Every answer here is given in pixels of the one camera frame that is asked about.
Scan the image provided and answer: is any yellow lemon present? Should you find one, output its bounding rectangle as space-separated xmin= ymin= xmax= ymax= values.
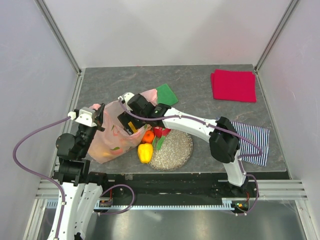
xmin=128 ymin=121 xmax=138 ymax=134

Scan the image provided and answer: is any pink plastic bag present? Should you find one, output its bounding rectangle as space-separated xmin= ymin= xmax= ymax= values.
xmin=87 ymin=100 xmax=151 ymax=164

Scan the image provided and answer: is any orange tangerine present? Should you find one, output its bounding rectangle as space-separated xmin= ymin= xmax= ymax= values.
xmin=141 ymin=130 xmax=155 ymax=144

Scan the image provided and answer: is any yellow bell pepper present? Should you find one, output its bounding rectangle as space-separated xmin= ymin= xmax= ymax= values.
xmin=137 ymin=143 xmax=153 ymax=164

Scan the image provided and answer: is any red dragon fruit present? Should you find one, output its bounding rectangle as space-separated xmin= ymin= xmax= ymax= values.
xmin=152 ymin=126 xmax=171 ymax=151

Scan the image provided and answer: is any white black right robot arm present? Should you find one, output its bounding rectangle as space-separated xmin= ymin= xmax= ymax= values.
xmin=118 ymin=92 xmax=247 ymax=197

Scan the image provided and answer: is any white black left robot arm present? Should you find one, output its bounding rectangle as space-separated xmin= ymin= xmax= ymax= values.
xmin=48 ymin=103 xmax=110 ymax=240

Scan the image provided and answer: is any green cloth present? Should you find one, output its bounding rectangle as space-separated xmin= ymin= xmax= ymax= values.
xmin=156 ymin=83 xmax=179 ymax=106

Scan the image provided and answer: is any round speckled plate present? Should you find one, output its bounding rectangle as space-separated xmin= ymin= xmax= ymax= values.
xmin=148 ymin=130 xmax=194 ymax=172

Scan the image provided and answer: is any red cloth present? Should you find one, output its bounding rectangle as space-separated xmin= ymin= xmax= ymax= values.
xmin=210 ymin=69 xmax=257 ymax=103

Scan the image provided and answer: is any blue white striped cloth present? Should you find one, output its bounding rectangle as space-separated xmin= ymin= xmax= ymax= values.
xmin=216 ymin=117 xmax=271 ymax=167

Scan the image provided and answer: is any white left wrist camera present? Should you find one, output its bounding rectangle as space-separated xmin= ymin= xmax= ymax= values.
xmin=74 ymin=107 xmax=97 ymax=128

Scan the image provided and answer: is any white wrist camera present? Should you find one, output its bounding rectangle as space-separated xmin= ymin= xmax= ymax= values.
xmin=74 ymin=107 xmax=97 ymax=128
xmin=118 ymin=92 xmax=135 ymax=111

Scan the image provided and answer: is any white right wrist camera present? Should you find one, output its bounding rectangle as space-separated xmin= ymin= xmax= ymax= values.
xmin=118 ymin=92 xmax=135 ymax=111

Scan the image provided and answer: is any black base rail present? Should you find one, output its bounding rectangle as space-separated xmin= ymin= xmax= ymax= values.
xmin=102 ymin=173 xmax=258 ymax=206

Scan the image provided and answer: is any grey slotted cable duct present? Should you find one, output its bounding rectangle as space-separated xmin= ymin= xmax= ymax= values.
xmin=46 ymin=197 xmax=236 ymax=210

